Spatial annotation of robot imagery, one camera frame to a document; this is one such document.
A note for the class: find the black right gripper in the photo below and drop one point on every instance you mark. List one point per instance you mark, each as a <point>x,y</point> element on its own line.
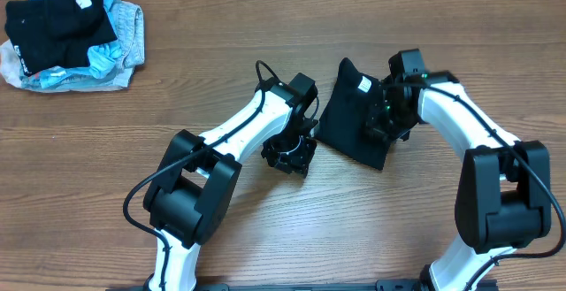
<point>377,128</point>

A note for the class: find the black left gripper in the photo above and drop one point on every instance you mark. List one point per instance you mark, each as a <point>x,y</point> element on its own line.
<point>288,155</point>

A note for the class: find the black t-shirt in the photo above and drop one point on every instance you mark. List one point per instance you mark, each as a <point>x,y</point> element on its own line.
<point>349,120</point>

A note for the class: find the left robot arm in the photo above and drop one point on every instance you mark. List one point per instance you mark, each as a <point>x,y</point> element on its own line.
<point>190,192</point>

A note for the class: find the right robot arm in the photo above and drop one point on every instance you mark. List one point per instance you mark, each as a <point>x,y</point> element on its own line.
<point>503,202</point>

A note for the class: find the grey patterned folded garment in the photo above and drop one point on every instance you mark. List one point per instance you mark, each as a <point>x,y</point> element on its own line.
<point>128,22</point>

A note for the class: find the light blue folded garment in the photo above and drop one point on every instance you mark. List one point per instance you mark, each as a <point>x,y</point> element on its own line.
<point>102,58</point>

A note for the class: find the folded black garment on pile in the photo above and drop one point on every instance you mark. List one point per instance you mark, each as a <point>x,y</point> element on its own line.
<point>48,33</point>

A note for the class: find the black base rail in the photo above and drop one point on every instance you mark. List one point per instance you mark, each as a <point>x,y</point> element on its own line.
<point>380,285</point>

